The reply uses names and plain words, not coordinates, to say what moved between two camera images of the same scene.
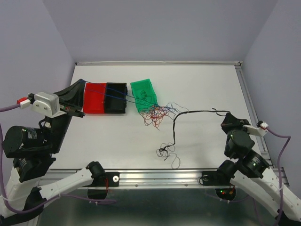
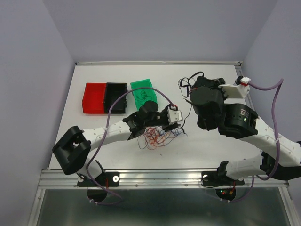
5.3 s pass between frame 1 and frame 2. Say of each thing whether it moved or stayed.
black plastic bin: stayed
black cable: moved
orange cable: moved
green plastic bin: stayed
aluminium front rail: stayed
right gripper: moved
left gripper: moved
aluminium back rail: stayed
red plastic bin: stayed
